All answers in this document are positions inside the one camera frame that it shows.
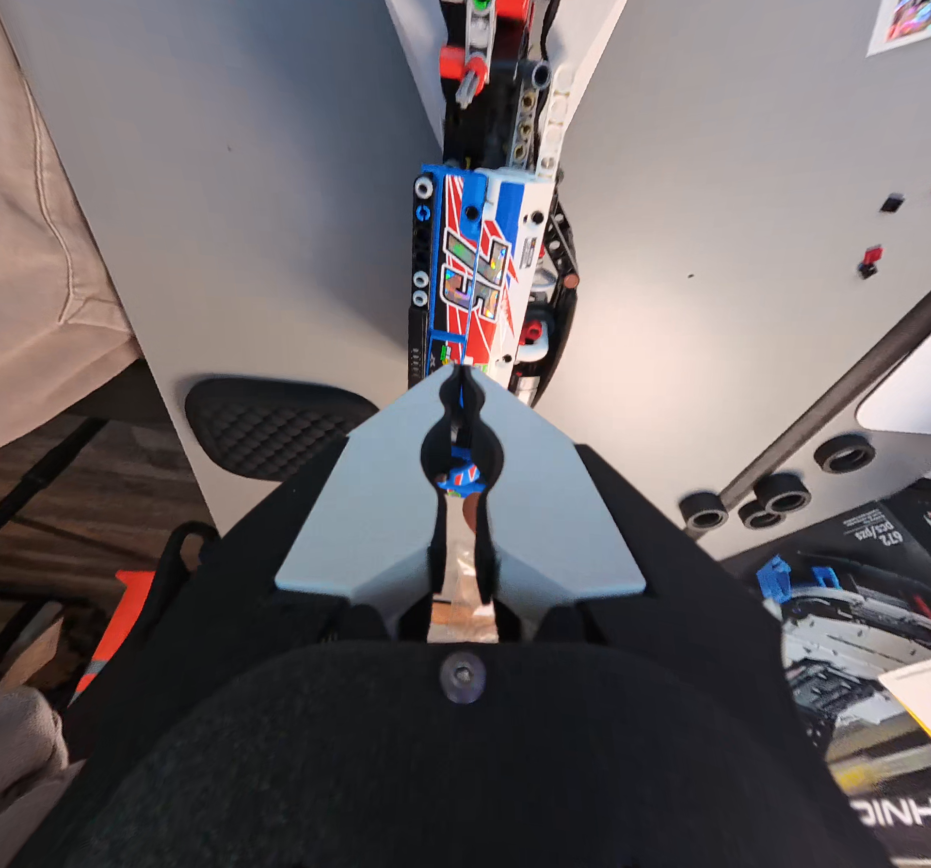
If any lego set cardboard box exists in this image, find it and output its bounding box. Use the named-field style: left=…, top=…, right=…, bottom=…
left=720, top=479, right=931, bottom=868

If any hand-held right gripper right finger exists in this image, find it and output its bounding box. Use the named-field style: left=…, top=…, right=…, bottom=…
left=467, top=366, right=647, bottom=638

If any person's beige sweatshirt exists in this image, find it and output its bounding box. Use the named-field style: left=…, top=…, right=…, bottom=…
left=0, top=17, right=143, bottom=447

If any blue white lego race car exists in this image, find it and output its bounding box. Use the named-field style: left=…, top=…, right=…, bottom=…
left=407, top=0, right=580, bottom=501

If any black bag strap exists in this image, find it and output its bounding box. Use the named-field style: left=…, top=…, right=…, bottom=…
left=156, top=521, right=221, bottom=593

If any orange traffic cone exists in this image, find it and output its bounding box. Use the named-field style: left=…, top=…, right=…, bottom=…
left=69, top=568, right=157, bottom=705

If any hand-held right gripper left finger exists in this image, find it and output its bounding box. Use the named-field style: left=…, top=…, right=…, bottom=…
left=274, top=365, right=455, bottom=629

